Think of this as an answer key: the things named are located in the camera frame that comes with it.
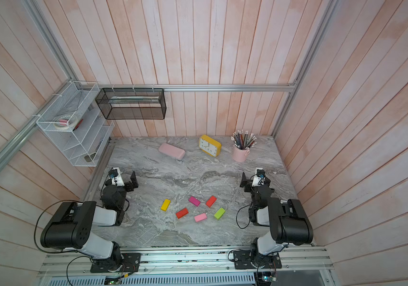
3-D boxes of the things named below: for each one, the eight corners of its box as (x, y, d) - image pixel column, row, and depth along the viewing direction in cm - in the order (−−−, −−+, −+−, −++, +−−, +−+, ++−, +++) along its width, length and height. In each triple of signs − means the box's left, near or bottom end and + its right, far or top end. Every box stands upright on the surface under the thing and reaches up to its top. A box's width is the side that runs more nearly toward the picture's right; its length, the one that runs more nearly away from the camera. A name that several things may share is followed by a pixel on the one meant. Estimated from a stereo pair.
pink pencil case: (157, 152, 115) (156, 148, 112) (163, 144, 119) (163, 141, 116) (181, 161, 110) (180, 158, 107) (187, 153, 114) (186, 150, 111)
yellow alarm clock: (197, 147, 117) (197, 139, 111) (203, 142, 120) (203, 134, 114) (216, 158, 111) (217, 150, 105) (221, 152, 114) (222, 144, 108)
